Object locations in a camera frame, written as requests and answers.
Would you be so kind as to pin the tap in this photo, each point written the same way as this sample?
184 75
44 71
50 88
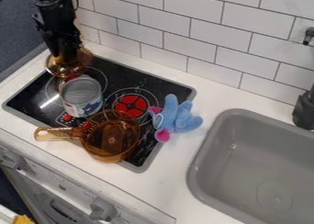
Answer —
304 109

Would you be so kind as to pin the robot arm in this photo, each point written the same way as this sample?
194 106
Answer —
54 10

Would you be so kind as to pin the blue plush toy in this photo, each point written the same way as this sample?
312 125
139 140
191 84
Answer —
176 117

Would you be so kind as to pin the toy stove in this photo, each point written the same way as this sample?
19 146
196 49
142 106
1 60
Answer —
122 80

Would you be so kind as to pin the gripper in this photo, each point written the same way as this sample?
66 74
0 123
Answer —
63 44

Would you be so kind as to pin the orange clear pot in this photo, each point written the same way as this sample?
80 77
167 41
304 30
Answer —
110 139

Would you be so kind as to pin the toy sink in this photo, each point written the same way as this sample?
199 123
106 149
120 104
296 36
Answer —
253 172

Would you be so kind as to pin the orange clear lid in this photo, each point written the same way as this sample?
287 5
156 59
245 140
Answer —
61 69

